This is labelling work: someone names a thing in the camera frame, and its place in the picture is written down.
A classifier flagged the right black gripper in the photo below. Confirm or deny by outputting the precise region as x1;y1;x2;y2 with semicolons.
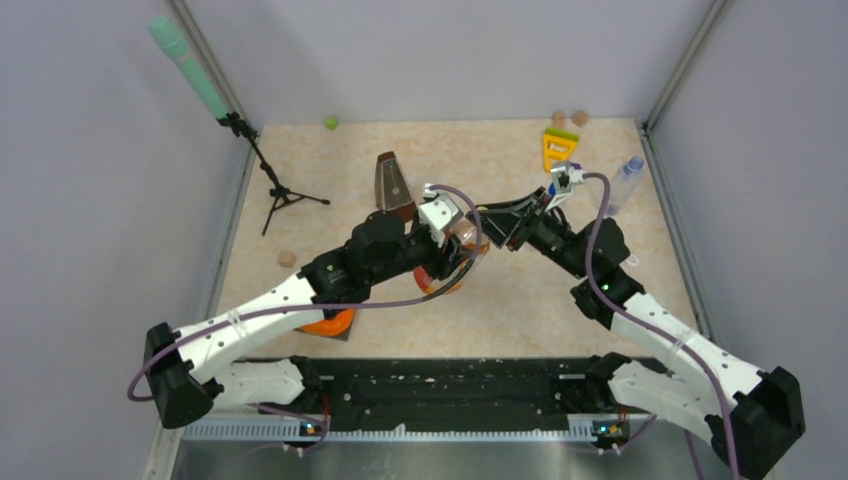
467;187;591;280

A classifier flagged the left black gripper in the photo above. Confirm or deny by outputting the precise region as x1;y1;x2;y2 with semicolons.
369;206;474;286

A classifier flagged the orange juice bottle yellow cap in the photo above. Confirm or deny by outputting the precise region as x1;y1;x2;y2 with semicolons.
413;218;478;294

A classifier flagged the clear small water bottle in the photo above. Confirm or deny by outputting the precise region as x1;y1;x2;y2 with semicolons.
605;156;645;217

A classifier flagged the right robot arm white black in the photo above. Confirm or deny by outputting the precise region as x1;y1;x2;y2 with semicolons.
466;188;806;479

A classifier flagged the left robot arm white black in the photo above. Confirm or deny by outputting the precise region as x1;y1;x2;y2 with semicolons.
127;201;484;429

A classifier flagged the brown wooden metronome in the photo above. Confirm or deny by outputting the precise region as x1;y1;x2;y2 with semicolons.
374;151;417;223

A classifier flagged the yellow triangular toy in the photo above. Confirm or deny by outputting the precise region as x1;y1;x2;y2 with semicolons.
542;127;580;173

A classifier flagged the orange tape dispenser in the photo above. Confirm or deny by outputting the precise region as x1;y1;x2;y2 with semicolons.
298;309;356;341

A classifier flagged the tan wooden block left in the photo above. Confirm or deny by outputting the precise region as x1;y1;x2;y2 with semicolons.
551;110;567;130

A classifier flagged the tan wooden block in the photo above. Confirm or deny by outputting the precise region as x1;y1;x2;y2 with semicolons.
551;110;567;130
571;109;591;128

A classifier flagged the dark grey square mat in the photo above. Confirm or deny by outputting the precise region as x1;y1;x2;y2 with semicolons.
324;309;357;341

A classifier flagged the tan wooden block right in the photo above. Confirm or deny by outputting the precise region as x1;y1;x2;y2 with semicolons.
571;109;591;128

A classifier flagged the tan wooden cube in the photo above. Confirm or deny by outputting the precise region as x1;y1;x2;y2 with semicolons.
276;250;297;269

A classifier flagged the black tripod microphone stand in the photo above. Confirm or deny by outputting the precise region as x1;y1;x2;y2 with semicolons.
217;111;332;236

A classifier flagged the mint green microphone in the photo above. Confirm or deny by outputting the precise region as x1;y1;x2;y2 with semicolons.
148;15;230;123

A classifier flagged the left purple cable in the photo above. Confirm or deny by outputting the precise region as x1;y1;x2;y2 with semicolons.
126;184;485;403

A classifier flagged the purple cable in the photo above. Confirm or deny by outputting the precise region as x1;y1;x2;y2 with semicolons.
126;184;485;403
582;172;743;480

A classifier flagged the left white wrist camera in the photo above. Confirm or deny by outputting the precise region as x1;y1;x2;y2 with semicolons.
417;183;463;247

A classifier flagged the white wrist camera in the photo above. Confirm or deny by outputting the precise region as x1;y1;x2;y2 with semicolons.
417;183;463;247
545;161;585;212

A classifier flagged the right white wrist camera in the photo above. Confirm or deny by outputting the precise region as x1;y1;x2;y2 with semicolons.
545;161;585;212

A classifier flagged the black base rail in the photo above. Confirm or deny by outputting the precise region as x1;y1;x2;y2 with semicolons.
243;356;664;435

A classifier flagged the grey toothed cable tray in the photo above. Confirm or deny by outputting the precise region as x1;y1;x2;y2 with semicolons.
182;418;623;444

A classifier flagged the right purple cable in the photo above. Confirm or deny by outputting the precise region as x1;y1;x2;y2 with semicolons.
582;172;743;480

